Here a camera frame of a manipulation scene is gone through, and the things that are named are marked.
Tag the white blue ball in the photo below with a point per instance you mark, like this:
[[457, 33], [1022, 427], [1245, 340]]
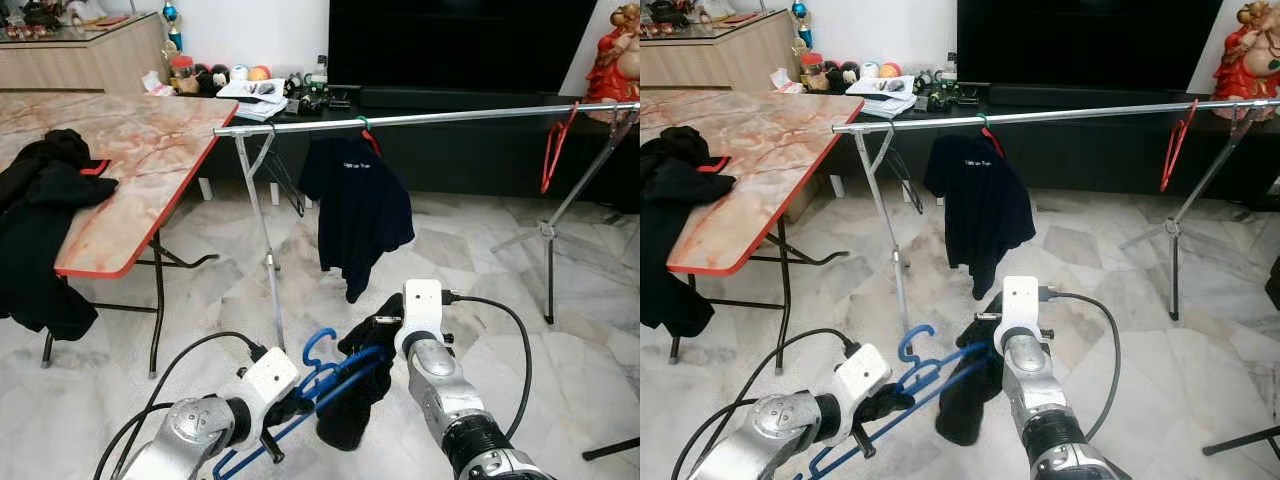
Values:
[[868, 70], [238, 72]]

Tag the black shirt gold logo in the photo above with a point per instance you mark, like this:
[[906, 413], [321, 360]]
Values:
[[350, 420], [965, 410]]

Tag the black plastic hanger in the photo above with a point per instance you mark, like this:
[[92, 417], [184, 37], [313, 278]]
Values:
[[908, 178], [285, 180]]

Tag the pink tissue box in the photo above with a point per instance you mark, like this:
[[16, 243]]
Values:
[[152, 85], [782, 82]]

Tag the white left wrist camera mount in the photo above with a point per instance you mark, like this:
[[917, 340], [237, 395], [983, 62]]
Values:
[[270, 375], [865, 372]]

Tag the red laughing buddha statue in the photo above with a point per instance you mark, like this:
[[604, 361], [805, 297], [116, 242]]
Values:
[[615, 70], [1245, 65]]

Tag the stack of papers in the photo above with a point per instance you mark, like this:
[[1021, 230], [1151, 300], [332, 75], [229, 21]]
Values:
[[880, 92], [250, 95]]

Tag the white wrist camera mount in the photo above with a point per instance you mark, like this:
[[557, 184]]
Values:
[[1020, 300], [270, 375], [865, 372], [422, 305]]

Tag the blue gold trophy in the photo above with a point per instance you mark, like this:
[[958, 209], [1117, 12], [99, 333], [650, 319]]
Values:
[[170, 14], [798, 12]]

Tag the red plastic hanger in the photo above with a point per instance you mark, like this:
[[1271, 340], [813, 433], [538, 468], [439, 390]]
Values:
[[1172, 160], [552, 160]]

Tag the black soundbar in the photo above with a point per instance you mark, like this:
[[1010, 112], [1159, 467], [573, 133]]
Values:
[[450, 97], [1080, 94]]

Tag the orange yellow ball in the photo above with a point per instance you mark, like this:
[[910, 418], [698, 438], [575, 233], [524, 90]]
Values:
[[890, 70], [260, 73]]

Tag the navy blue shirt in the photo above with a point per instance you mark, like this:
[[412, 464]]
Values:
[[355, 210], [980, 210]]

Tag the black jacket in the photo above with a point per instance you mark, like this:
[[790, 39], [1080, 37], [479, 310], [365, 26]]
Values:
[[40, 290], [670, 290]]

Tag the blue plastic hanger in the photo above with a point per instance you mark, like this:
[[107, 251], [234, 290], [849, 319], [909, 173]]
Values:
[[915, 375], [322, 378]]

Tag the red lidded jar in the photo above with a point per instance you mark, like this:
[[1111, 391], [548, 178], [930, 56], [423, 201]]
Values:
[[182, 75], [811, 72]]

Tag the wooden sideboard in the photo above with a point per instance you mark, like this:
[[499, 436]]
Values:
[[720, 55], [80, 60]]

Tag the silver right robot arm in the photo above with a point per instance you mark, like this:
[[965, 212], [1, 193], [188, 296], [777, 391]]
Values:
[[1035, 375], [440, 380]]

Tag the black flat television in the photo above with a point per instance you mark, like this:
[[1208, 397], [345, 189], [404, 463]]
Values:
[[460, 40], [1090, 40]]

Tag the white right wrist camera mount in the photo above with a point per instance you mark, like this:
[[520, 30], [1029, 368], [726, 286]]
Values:
[[422, 305], [1020, 300]]

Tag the marble top folding table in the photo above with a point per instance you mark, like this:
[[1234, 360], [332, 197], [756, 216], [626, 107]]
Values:
[[150, 150], [780, 150]]

